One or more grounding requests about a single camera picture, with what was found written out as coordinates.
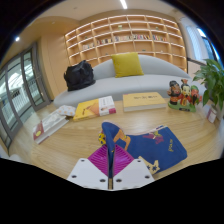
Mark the yellow cushion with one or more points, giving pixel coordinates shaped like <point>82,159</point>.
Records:
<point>127,64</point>

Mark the long ceiling light strip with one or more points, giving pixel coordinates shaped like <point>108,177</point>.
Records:
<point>123,4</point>

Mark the small white patterned pouch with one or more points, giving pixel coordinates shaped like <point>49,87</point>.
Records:
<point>66,110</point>

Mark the wooden wall shelf unit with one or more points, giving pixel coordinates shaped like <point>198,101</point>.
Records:
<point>126,36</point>

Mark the dark framed window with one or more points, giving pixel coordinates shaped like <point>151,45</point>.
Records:
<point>208,45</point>

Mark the grey framed glass door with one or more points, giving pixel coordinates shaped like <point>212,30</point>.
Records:
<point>20,93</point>

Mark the white sheer curtain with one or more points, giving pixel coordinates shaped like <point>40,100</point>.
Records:
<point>193,41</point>

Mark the green potted plant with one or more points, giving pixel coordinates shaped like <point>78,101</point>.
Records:
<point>213,80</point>

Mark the blue printed towel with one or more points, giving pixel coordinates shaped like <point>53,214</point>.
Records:
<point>156,146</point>

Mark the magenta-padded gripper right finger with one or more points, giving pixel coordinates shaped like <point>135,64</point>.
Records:
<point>133,173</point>

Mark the open red white magazine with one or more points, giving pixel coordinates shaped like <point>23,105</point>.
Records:
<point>50,126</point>

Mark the black bag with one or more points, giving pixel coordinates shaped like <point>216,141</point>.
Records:
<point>79,76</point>

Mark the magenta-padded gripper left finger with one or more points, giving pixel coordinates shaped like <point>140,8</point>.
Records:
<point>86,173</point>

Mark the large yellow book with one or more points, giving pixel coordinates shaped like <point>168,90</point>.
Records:
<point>143,101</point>

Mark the three-figure cartoon statuette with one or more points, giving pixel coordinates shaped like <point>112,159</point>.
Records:
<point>184,96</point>

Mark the white cup with red label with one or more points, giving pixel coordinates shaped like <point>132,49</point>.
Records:
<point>211,115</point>

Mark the grey curved sofa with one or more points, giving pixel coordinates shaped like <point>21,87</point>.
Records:
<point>133,85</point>

